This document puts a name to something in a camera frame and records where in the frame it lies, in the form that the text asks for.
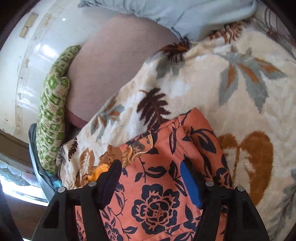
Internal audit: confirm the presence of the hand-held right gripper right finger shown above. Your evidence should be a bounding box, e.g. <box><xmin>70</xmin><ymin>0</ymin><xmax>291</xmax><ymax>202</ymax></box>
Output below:
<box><xmin>180</xmin><ymin>160</ymin><xmax>271</xmax><ymax>241</ymax></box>

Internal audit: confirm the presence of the grey blue cloth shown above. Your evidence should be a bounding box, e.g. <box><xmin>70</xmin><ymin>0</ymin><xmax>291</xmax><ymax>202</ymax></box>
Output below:
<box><xmin>28</xmin><ymin>123</ymin><xmax>63</xmax><ymax>207</ymax></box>

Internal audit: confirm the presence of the leaf print fleece blanket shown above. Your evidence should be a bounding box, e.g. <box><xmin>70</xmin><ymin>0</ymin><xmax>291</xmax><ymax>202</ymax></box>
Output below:
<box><xmin>57</xmin><ymin>5</ymin><xmax>296</xmax><ymax>241</ymax></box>

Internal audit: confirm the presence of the orange floral garment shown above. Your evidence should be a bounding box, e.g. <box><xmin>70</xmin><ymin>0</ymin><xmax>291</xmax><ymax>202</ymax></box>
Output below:
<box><xmin>74</xmin><ymin>107</ymin><xmax>234</xmax><ymax>241</ymax></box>

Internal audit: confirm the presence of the patterned glass panel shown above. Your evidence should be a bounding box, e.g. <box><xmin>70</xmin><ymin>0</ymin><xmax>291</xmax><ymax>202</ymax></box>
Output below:
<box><xmin>0</xmin><ymin>160</ymin><xmax>48</xmax><ymax>205</ymax></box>

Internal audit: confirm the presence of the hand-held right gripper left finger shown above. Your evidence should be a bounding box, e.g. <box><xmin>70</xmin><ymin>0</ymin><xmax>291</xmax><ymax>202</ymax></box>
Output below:
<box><xmin>30</xmin><ymin>159</ymin><xmax>122</xmax><ymax>241</ymax></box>

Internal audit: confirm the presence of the green patterned pillow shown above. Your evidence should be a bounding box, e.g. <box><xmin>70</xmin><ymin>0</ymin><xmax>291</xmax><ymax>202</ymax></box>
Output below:
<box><xmin>36</xmin><ymin>45</ymin><xmax>82</xmax><ymax>175</ymax></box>

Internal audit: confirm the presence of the mauve quilted bed cover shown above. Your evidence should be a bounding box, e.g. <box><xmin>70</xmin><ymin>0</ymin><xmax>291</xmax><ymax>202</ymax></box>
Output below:
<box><xmin>66</xmin><ymin>11</ymin><xmax>183</xmax><ymax>129</ymax></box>

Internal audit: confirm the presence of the light blue pillow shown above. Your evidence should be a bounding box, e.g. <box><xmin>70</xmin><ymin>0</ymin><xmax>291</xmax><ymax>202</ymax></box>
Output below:
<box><xmin>77</xmin><ymin>0</ymin><xmax>258</xmax><ymax>42</ymax></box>

